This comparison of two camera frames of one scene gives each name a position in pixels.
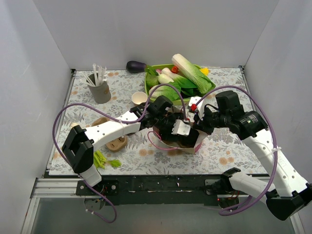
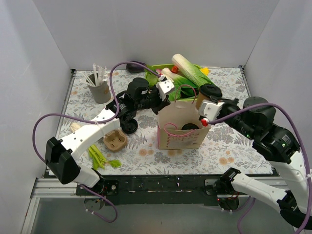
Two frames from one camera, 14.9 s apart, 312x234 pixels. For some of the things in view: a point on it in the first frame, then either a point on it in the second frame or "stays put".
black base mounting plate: [152, 190] stays put
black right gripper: [198, 124] -> [220, 113]
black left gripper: [178, 137] -> [159, 103]
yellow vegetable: [205, 70] stays put
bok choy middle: [167, 76] stays put
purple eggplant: [135, 67] stays put
